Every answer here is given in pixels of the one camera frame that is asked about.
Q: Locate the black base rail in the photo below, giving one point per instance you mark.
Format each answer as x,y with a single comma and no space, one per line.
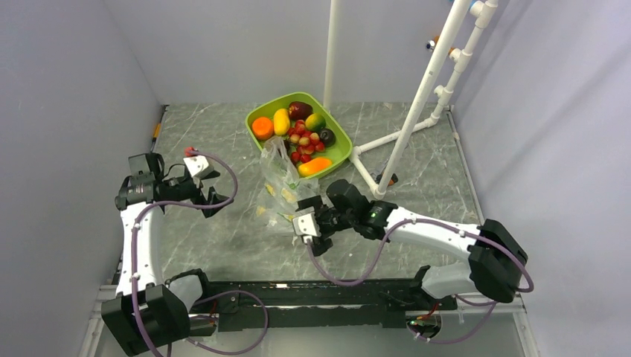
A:
386,303

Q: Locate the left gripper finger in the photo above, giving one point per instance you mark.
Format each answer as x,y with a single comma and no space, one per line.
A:
215,200
206,175

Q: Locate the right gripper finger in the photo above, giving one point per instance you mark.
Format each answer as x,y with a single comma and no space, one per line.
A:
320,245
314,202

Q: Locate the orange hook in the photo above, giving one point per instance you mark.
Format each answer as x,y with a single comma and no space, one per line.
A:
432,43

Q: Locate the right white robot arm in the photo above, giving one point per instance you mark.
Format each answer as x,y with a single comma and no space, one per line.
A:
491,262

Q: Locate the clear plastic bag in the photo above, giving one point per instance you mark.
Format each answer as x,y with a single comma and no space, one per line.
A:
282,189

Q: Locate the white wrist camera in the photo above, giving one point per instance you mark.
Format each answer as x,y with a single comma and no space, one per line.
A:
306,226
197,163

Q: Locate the orange handled tool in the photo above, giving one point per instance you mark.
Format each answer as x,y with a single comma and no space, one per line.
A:
393,178

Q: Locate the dark purple mangosteen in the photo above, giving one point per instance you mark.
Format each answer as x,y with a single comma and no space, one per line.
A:
327,137

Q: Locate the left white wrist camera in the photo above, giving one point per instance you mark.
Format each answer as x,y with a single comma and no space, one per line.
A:
197,163

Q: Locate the orange fake fruit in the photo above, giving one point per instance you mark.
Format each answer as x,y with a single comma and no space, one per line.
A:
262,128

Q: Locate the green plastic tray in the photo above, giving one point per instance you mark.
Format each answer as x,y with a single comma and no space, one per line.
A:
338,152

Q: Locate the white pvc pipe frame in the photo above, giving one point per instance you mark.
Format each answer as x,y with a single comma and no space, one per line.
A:
444,69

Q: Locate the orange yellow fake mango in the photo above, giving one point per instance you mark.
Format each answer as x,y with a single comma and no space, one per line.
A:
314,166

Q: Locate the red grape bunch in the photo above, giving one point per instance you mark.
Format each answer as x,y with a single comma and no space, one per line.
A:
301,144

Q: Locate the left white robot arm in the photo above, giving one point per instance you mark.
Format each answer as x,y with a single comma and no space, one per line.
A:
149,311

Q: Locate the dark red apple back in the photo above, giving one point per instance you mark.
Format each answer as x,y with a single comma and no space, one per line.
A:
298,110

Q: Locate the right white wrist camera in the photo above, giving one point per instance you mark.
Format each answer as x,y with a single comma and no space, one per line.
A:
306,226

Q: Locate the green yellow fake mango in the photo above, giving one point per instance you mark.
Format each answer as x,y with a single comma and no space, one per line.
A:
315,122

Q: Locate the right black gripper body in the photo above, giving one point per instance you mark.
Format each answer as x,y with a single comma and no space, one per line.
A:
332,221

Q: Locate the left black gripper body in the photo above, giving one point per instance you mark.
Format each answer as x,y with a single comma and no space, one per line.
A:
181,189

